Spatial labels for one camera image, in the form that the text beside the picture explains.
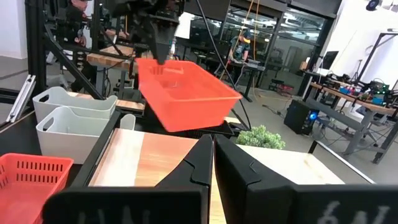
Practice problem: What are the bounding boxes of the person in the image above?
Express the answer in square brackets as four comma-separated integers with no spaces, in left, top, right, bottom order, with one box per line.
[63,0,94,47]
[228,30,253,83]

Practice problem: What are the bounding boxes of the black monitor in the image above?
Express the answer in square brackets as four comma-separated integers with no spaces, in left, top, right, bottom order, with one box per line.
[320,50,340,71]

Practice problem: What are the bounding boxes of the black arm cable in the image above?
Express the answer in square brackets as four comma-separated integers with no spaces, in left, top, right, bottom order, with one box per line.
[194,0,252,131]

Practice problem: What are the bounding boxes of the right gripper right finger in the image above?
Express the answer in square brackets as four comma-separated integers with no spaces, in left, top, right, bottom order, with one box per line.
[213,133,398,224]

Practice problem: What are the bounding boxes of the silver aluminium bar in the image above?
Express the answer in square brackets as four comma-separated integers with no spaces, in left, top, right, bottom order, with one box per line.
[5,74,37,124]

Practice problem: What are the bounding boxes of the white plastic basket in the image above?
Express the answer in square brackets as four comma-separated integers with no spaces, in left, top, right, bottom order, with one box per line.
[36,106,121,165]
[32,86,118,124]
[119,113,136,131]

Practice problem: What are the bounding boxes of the green artificial plant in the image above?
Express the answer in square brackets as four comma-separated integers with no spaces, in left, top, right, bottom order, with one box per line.
[235,124,286,150]

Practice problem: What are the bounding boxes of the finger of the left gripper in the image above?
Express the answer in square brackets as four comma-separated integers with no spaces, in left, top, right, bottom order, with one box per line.
[162,21,180,65]
[148,24,164,65]

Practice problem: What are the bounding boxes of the orange hanging cable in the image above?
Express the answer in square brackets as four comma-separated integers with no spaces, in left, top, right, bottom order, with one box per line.
[217,0,261,82]

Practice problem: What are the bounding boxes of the black metal stand frame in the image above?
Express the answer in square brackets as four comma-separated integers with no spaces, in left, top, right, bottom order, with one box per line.
[354,30,398,83]

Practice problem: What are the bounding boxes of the black computer tower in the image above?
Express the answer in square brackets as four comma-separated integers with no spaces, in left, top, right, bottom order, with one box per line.
[283,99,320,136]

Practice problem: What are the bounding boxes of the orange slotted plastic basket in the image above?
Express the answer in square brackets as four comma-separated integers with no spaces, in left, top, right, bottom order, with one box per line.
[136,58,243,133]
[0,152,75,224]

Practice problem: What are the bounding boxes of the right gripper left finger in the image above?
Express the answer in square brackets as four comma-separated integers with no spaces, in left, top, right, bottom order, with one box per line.
[42,133,215,224]

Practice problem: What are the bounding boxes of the black work table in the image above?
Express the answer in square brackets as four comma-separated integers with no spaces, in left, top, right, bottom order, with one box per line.
[226,58,267,103]

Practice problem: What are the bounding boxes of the wooden-top desk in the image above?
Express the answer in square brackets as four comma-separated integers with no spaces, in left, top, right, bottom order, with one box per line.
[86,44,139,94]

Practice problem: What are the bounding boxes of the wooden desk grey legs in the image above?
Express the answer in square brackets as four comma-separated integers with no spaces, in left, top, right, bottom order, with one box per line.
[306,79,398,164]

